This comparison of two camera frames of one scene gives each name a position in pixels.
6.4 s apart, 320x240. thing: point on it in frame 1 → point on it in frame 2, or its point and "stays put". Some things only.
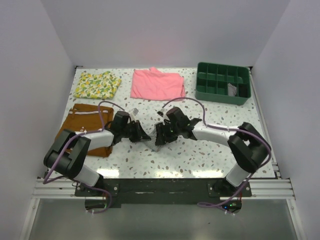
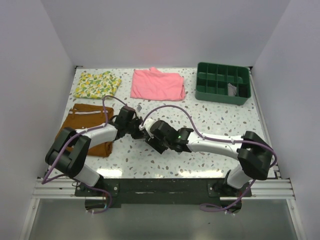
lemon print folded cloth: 100,85 stays put
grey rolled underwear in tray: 231,90 stays put
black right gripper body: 173,130 → 164,141
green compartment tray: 223,83 stays put
